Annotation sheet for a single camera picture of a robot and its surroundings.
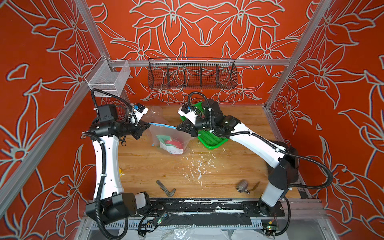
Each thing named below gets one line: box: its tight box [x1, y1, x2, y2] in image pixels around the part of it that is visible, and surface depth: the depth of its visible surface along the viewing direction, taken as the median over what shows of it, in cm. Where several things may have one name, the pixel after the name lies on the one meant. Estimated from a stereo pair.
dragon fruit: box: [156, 134, 184, 155], surface depth 79 cm
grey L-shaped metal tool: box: [156, 179, 176, 197], surface depth 79 cm
